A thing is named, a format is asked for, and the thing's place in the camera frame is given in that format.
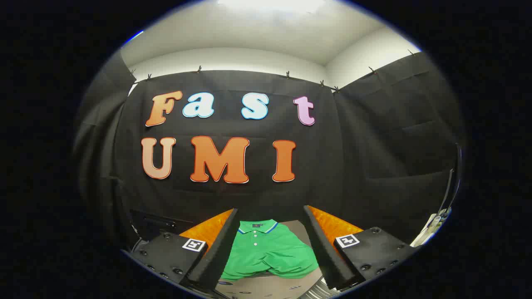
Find black curved cable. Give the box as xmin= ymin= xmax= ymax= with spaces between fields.
xmin=438 ymin=143 xmax=463 ymax=216

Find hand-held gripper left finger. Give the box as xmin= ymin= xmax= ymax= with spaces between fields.
xmin=130 ymin=208 xmax=241 ymax=293

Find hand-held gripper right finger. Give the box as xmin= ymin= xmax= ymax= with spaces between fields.
xmin=303 ymin=205 xmax=419 ymax=291

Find black backdrop cloth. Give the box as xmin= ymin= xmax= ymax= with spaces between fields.
xmin=332 ymin=52 xmax=464 ymax=245
xmin=114 ymin=70 xmax=345 ymax=233
xmin=74 ymin=50 xmax=138 ymax=250

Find green polo shirt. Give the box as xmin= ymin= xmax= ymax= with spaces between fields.
xmin=220 ymin=219 xmax=320 ymax=281

